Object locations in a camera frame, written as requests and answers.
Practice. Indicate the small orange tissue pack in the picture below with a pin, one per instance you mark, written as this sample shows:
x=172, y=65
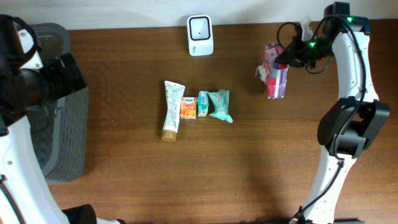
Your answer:
x=188, y=109

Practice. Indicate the small green tissue pack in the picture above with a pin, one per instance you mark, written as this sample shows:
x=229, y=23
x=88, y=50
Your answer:
x=202, y=103

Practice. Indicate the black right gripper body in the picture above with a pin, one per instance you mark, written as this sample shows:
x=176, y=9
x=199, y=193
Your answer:
x=307, y=51

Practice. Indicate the red purple tissue pack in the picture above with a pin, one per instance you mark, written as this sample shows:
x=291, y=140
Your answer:
x=274, y=75

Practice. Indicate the white barcode scanner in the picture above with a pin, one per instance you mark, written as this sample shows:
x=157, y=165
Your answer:
x=200, y=35

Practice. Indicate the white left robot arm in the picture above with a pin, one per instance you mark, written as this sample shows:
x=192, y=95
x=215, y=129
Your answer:
x=25, y=194

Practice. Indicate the grey plastic mesh basket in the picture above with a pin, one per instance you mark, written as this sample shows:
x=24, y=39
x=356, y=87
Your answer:
x=59, y=115

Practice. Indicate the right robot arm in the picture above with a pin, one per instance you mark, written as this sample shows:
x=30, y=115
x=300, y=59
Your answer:
x=354, y=121

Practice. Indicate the green toilet tissue pack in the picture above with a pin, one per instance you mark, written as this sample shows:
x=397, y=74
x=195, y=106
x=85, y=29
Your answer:
x=220, y=100

